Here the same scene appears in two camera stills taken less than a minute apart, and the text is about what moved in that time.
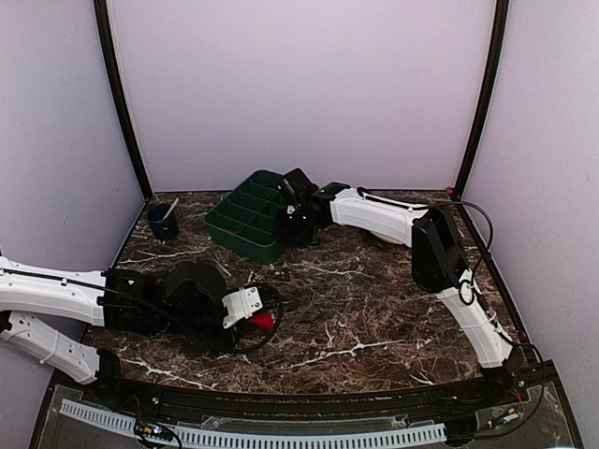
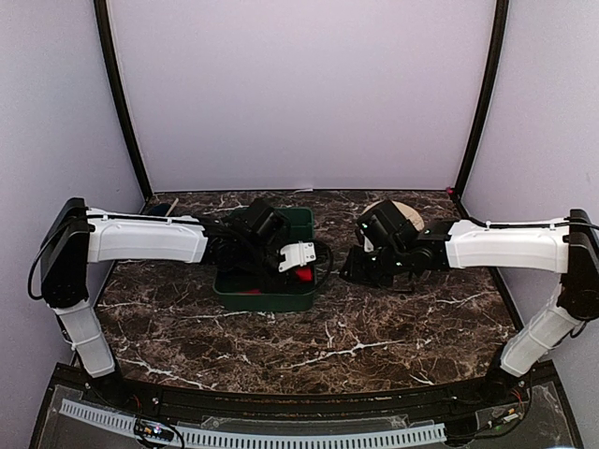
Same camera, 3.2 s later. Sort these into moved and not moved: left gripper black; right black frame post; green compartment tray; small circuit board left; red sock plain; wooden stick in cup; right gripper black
Moved: green compartment tray; right gripper black; left gripper black; red sock plain
Not moved: small circuit board left; right black frame post; wooden stick in cup
